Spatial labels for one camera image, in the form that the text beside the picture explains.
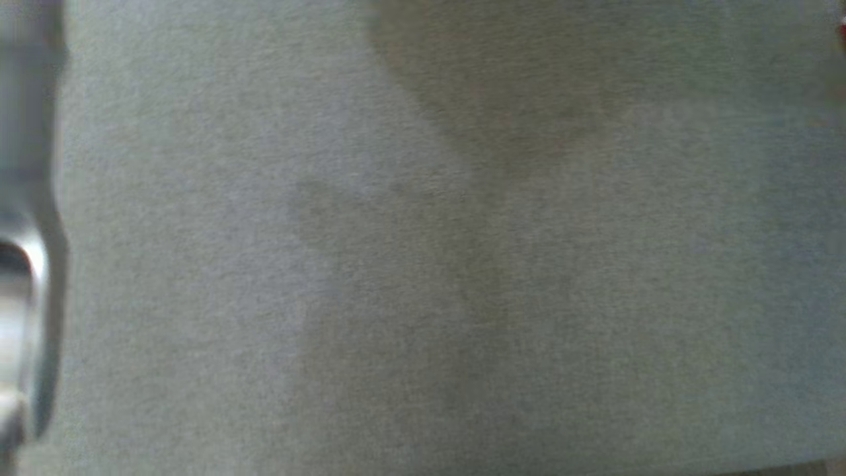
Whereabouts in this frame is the large grey sofa seat cushion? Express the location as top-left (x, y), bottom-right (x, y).
top-left (13, 0), bottom-right (846, 476)

